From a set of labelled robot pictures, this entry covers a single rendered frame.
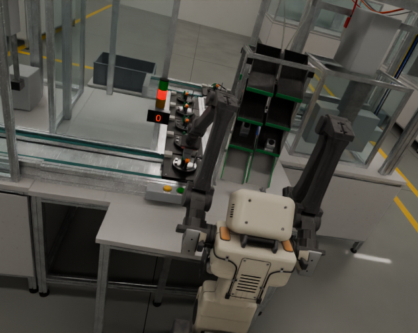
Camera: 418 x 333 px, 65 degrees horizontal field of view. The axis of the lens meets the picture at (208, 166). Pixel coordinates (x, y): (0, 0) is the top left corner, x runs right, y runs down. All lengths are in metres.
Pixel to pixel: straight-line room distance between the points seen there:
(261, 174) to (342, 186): 1.09
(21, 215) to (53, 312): 0.70
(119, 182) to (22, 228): 0.60
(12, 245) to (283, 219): 1.56
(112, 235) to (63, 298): 0.93
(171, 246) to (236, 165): 0.61
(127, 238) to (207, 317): 0.49
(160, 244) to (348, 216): 1.95
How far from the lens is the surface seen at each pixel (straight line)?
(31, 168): 1.85
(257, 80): 1.69
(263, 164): 1.91
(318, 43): 10.70
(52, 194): 1.79
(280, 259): 1.14
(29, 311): 2.40
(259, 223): 1.09
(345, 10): 2.87
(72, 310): 2.37
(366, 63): 2.60
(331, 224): 3.10
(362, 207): 3.09
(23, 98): 2.49
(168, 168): 1.84
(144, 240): 1.56
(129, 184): 1.75
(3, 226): 2.07
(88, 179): 1.78
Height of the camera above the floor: 2.00
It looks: 32 degrees down
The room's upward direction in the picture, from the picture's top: 16 degrees clockwise
